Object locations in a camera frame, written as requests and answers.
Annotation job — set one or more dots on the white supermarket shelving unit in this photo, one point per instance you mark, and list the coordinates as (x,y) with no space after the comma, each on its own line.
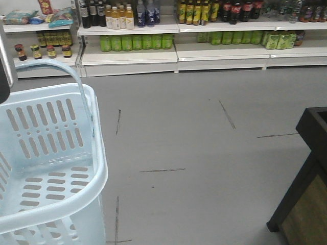
(188,54)

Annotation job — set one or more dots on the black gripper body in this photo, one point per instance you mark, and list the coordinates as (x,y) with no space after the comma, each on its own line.
(8,70)

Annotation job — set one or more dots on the light blue plastic basket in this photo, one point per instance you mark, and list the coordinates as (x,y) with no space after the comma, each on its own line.
(53,163)

